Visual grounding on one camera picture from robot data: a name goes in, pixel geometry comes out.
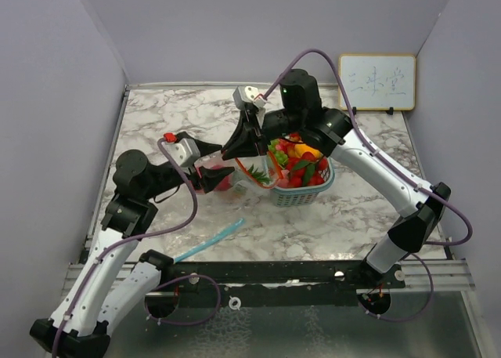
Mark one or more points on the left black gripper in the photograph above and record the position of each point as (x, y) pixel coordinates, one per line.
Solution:
(210, 177)

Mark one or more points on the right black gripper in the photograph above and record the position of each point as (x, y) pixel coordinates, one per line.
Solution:
(243, 140)

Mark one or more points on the clear zip top bag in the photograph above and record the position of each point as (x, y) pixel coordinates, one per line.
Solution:
(252, 177)

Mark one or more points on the orange toy pineapple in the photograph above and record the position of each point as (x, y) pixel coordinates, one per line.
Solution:
(243, 187)

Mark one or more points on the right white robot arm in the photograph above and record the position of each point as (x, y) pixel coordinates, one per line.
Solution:
(333, 134)

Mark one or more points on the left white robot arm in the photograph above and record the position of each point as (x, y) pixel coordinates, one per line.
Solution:
(83, 323)

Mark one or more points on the green toy grapes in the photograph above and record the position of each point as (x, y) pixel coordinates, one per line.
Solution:
(279, 154)

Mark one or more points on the yellow toy pepper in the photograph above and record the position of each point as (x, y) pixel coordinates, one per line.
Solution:
(301, 149)

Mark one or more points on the red toy strawberries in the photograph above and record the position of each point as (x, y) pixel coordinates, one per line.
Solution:
(299, 171)

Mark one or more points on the light blue plastic basket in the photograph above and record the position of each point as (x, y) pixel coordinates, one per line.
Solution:
(286, 197)

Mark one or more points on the blue plastic strip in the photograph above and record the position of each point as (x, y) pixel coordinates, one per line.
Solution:
(212, 241)

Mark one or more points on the small whiteboard with stand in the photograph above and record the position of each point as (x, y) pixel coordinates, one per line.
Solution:
(379, 82)

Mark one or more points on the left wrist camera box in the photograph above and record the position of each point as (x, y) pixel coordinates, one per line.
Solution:
(182, 148)

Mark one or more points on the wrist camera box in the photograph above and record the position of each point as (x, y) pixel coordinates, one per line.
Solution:
(246, 96)
(182, 148)

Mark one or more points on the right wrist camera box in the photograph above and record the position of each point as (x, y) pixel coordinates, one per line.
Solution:
(246, 96)

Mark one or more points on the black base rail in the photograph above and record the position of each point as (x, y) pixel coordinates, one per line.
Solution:
(265, 284)

